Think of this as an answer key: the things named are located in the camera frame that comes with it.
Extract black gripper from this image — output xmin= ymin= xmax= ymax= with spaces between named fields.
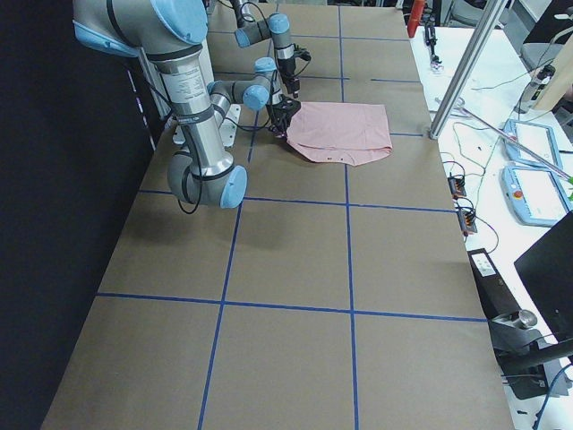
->
xmin=267 ymin=99 xmax=301 ymax=134
xmin=274 ymin=43 xmax=312 ymax=98

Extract pink Snoopy t-shirt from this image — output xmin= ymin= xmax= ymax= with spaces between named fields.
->
xmin=286 ymin=102 xmax=393 ymax=167

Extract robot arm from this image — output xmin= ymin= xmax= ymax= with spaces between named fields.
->
xmin=73 ymin=1 xmax=311 ymax=209
xmin=230 ymin=1 xmax=312 ymax=99

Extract blue tape grid lines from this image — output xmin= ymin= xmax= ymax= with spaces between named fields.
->
xmin=88 ymin=4 xmax=512 ymax=429

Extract black selfie stick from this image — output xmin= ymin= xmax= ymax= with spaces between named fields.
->
xmin=424 ymin=23 xmax=443 ymax=73

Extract orange circuit board far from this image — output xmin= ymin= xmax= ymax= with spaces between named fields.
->
xmin=447 ymin=175 xmax=466 ymax=200

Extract orange circuit board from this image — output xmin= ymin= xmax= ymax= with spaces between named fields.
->
xmin=455 ymin=199 xmax=477 ymax=237
xmin=447 ymin=175 xmax=466 ymax=200

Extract orange circuit board near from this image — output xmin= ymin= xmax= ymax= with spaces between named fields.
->
xmin=455 ymin=199 xmax=477 ymax=237

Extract upper teach pendant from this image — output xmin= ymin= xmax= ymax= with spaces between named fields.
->
xmin=503 ymin=119 xmax=563 ymax=168

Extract teach pendant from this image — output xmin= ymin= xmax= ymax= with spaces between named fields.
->
xmin=503 ymin=119 xmax=563 ymax=168
xmin=500 ymin=166 xmax=572 ymax=228

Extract lower teach pendant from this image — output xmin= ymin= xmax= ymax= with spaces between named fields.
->
xmin=500 ymin=166 xmax=572 ymax=228

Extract black power box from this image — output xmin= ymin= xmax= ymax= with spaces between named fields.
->
xmin=467 ymin=248 xmax=521 ymax=328

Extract black monitor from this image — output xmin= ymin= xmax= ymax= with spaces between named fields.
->
xmin=514 ymin=213 xmax=573 ymax=340

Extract aluminium frame post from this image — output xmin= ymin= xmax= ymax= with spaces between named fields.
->
xmin=429 ymin=1 xmax=506 ymax=140

